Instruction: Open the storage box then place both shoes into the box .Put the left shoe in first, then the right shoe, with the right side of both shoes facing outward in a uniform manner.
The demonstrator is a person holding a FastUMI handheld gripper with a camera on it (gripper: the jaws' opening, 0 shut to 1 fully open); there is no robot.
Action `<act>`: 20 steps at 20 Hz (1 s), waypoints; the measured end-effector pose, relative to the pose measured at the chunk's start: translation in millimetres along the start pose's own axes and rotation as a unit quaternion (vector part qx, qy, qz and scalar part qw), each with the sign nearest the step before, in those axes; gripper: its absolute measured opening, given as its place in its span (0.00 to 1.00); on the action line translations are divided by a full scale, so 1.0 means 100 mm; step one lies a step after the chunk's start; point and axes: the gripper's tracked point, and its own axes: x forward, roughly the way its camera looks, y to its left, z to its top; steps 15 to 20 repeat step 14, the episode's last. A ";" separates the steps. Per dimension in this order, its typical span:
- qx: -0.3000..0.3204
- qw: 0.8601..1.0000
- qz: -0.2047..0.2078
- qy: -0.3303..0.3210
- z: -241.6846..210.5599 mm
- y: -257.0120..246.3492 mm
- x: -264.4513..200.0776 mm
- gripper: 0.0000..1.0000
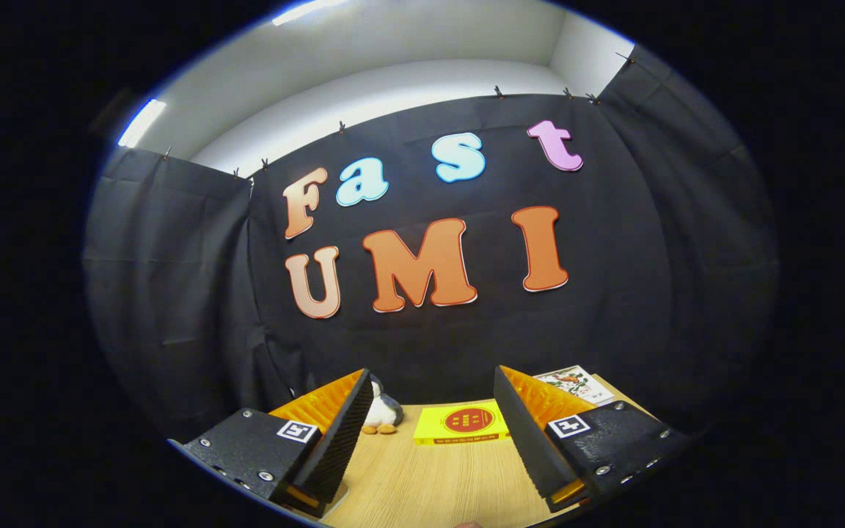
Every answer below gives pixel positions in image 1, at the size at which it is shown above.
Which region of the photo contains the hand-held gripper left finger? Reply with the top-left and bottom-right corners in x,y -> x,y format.
172,368 -> 376,520

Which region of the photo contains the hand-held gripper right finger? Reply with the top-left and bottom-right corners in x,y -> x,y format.
494,365 -> 696,514

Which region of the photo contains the penguin plush toy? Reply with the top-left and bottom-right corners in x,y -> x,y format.
360,374 -> 405,435

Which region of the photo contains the yellow book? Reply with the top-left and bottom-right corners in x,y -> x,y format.
413,400 -> 511,446

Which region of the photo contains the white book with printed cover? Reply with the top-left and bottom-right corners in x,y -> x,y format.
533,364 -> 615,408

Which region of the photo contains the ceiling strip light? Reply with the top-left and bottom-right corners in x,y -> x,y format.
116,98 -> 168,150

